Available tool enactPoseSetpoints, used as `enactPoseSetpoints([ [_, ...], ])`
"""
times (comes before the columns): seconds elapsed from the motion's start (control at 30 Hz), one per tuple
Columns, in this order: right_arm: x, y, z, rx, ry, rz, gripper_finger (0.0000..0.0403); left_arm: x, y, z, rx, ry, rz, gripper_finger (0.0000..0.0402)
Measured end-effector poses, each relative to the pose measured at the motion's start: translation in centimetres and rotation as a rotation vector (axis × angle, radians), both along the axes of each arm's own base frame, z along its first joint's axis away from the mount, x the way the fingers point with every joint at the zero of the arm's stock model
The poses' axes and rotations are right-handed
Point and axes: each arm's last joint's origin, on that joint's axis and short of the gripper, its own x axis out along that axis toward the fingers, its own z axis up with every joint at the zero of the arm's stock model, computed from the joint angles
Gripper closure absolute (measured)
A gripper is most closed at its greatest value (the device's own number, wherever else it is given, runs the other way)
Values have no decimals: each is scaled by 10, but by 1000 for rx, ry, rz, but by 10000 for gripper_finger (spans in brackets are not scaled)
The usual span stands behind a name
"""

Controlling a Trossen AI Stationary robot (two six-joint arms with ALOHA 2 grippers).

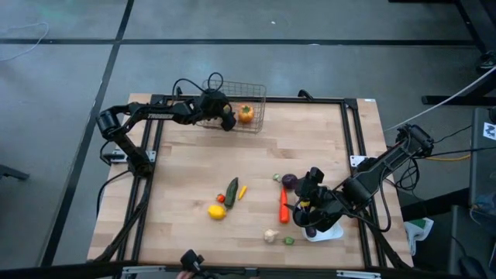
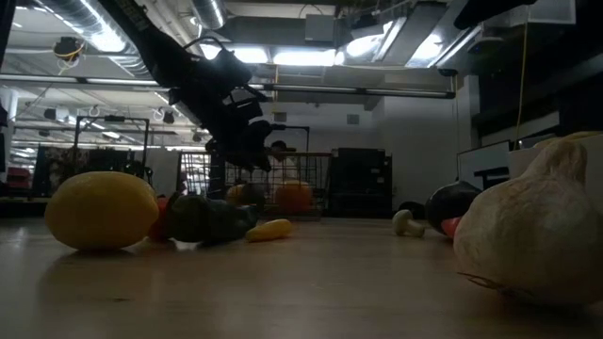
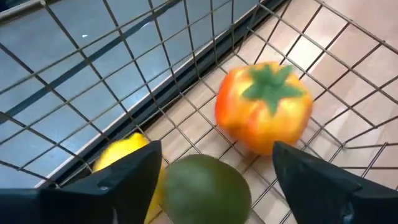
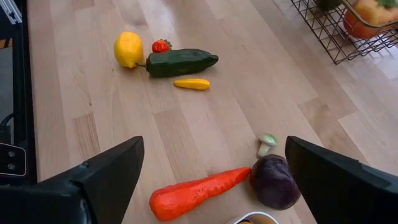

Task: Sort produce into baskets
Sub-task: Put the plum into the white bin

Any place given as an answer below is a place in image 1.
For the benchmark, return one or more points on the round purple onion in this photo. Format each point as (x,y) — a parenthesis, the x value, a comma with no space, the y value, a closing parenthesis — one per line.
(289,181)

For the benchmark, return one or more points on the white and green bag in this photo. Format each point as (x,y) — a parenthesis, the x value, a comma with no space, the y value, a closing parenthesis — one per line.
(418,228)

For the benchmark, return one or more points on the white garlic bulb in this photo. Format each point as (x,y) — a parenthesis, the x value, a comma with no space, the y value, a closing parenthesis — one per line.
(270,235)

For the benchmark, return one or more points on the white plastic bin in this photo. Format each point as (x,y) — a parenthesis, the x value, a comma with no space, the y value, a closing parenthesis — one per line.
(329,234)

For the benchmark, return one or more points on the yellow bell pepper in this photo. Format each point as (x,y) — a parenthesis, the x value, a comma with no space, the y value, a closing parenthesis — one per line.
(305,202)

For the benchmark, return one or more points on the black stand foot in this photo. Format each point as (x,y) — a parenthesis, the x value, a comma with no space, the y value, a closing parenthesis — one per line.
(13,173)

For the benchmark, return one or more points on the black handheld device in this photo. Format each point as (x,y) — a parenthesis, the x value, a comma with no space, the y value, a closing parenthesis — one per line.
(191,260)

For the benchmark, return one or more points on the person's shoe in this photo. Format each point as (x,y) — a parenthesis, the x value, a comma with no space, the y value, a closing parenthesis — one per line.
(487,61)

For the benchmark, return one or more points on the black floor stand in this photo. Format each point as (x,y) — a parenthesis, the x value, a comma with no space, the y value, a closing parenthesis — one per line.
(457,100)

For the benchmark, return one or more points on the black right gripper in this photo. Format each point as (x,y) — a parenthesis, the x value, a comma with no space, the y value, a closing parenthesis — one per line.
(321,205)

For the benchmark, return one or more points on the small green vegetable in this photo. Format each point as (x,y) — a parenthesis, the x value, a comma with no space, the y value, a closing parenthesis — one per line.
(288,240)

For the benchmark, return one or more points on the silver table bracket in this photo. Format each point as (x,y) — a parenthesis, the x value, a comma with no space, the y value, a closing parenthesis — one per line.
(356,274)
(143,270)

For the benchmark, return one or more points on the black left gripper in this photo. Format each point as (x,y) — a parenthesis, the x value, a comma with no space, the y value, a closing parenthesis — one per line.
(213,104)

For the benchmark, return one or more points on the orange carrot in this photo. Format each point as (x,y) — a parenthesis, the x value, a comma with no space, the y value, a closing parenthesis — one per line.
(284,209)

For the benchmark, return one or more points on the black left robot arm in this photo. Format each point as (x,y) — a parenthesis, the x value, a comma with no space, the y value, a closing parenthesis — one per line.
(159,115)

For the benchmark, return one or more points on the dark purple eggplant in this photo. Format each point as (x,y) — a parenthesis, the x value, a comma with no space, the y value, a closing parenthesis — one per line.
(310,231)

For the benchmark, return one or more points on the black frame clamp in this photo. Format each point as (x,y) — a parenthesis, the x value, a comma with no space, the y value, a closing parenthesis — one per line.
(178,92)
(305,94)

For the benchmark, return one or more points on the black aluminium table frame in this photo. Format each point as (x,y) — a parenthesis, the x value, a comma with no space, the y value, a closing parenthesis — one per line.
(290,99)

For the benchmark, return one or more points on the person's hand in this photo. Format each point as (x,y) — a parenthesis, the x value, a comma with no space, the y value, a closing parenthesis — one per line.
(185,275)

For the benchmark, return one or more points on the grey cabinet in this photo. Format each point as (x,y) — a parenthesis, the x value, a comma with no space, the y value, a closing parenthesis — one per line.
(480,166)

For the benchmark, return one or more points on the small red tomato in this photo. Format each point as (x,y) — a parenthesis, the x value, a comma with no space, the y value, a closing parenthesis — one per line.
(221,198)

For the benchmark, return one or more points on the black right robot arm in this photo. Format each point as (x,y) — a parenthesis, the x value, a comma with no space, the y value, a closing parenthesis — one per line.
(372,170)

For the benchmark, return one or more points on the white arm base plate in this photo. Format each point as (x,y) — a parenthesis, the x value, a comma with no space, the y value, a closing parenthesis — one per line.
(356,160)
(152,156)

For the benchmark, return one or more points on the small yellow chili pepper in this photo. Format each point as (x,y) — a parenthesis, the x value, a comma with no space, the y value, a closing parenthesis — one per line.
(242,192)

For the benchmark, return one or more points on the white paper label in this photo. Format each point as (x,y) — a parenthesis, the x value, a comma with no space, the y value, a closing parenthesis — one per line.
(489,131)

